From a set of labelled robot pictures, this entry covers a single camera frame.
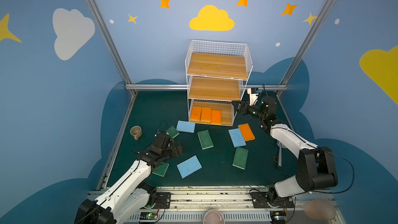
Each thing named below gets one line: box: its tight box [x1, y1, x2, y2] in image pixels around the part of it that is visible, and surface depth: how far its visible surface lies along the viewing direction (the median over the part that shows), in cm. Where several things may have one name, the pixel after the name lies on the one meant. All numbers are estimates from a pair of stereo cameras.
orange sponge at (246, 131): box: [237, 122, 256, 142], surface depth 100 cm
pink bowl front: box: [203, 208, 225, 224], surface depth 71 cm
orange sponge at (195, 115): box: [189, 105, 202, 122], surface depth 106 cm
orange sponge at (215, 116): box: [210, 109, 222, 125], surface depth 106 cm
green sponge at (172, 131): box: [165, 125, 180, 139], surface depth 100 cm
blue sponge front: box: [176, 155, 203, 179], surface depth 86 cm
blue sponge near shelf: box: [176, 120, 196, 134], surface depth 103 cm
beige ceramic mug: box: [130, 125, 143, 141], surface depth 97 cm
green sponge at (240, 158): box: [232, 146, 249, 171], surface depth 90 cm
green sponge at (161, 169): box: [151, 162, 170, 177], surface depth 84 cm
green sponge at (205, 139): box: [196, 129, 214, 150], surface depth 97 cm
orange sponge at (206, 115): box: [201, 106, 212, 124], surface depth 107 cm
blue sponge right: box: [228, 128, 247, 148], surface depth 98 cm
